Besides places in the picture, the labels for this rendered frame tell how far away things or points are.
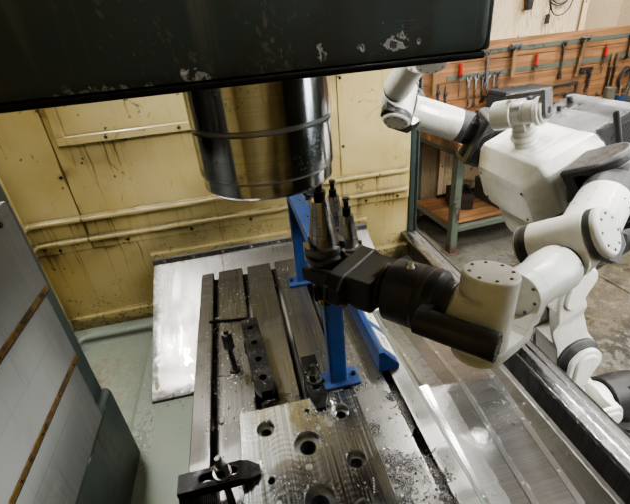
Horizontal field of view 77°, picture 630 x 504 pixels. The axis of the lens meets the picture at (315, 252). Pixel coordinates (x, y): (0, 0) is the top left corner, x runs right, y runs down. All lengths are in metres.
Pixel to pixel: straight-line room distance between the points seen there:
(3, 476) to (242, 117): 0.60
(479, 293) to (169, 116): 1.24
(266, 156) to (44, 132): 1.26
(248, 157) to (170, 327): 1.18
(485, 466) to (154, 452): 0.87
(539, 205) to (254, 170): 0.76
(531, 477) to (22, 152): 1.72
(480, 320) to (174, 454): 1.00
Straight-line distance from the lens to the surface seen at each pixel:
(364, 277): 0.55
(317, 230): 0.57
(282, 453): 0.77
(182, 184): 1.57
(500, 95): 3.60
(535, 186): 1.02
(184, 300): 1.58
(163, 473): 1.28
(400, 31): 0.38
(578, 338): 1.54
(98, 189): 1.63
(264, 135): 0.41
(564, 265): 0.65
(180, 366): 1.47
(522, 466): 1.13
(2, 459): 0.77
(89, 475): 1.06
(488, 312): 0.49
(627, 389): 1.97
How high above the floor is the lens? 1.62
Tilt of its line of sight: 29 degrees down
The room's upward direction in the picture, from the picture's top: 6 degrees counter-clockwise
